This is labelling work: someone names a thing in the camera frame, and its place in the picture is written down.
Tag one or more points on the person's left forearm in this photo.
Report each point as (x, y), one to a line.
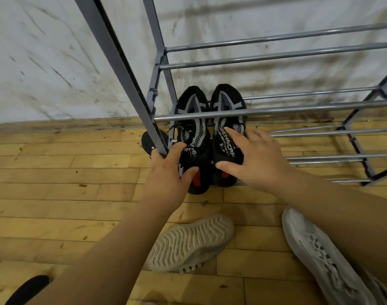
(110, 260)

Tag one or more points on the person's right forearm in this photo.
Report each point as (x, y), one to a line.
(349, 219)

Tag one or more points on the black red sneaker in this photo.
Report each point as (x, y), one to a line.
(228, 98)

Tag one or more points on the beige sneaker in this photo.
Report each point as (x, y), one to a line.
(190, 241)

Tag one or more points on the person's left hand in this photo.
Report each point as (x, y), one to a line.
(164, 187)

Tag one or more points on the grey metal shoe rack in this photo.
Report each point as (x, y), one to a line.
(115, 60)

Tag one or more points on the person's right hand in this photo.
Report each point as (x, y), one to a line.
(263, 165)

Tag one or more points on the black shoe with red tab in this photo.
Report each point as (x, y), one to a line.
(222, 182)
(201, 186)

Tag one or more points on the light grey sneaker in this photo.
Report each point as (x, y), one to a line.
(320, 260)
(379, 292)

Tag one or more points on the black orange sneaker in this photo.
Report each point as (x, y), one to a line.
(28, 290)

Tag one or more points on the black shoe with dotted sole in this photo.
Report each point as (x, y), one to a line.
(147, 142)

